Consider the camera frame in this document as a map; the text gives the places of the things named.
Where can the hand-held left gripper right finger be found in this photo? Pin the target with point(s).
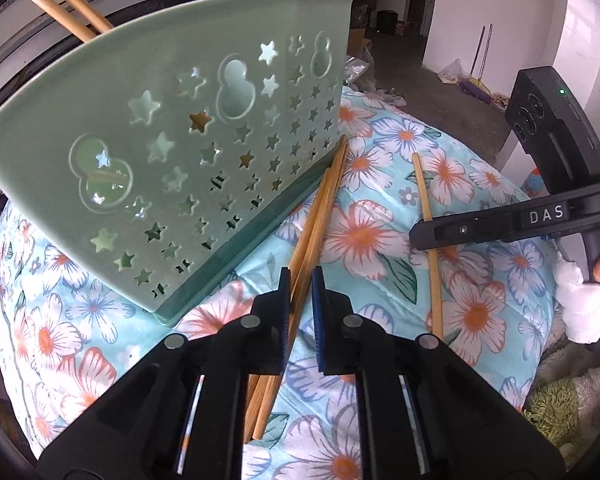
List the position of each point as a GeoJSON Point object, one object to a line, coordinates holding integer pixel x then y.
{"type": "Point", "coordinates": [318, 310]}

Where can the person's right hand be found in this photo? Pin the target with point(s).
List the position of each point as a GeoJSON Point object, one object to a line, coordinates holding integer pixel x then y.
{"type": "Point", "coordinates": [582, 310]}

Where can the black bin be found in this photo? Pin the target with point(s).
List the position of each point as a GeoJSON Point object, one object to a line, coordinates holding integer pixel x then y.
{"type": "Point", "coordinates": [387, 22]}

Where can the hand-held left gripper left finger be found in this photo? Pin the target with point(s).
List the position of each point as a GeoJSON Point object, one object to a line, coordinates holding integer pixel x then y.
{"type": "Point", "coordinates": [275, 320]}

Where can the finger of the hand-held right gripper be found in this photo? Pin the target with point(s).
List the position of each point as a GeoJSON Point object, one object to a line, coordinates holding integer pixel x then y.
{"type": "Point", "coordinates": [460, 230]}

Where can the floral blanket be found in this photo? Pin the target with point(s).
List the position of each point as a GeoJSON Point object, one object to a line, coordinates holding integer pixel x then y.
{"type": "Point", "coordinates": [370, 235]}

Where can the purple dustpan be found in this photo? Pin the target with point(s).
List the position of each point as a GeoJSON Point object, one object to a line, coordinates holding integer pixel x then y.
{"type": "Point", "coordinates": [475, 87]}

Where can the green plastic utensil holder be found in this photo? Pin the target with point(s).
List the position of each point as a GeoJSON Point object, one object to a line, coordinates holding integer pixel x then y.
{"type": "Point", "coordinates": [180, 185]}

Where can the dark cabinet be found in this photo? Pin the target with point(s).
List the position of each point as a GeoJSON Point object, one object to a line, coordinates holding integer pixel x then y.
{"type": "Point", "coordinates": [367, 7]}

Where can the cardboard box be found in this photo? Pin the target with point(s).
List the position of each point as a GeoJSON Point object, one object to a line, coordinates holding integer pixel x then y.
{"type": "Point", "coordinates": [360, 45]}

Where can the fuzzy green white cloth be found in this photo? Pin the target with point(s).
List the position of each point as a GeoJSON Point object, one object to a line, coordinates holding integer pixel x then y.
{"type": "Point", "coordinates": [570, 400]}

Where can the white plastic bag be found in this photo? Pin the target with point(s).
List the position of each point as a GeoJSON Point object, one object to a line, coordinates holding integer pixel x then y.
{"type": "Point", "coordinates": [452, 72]}

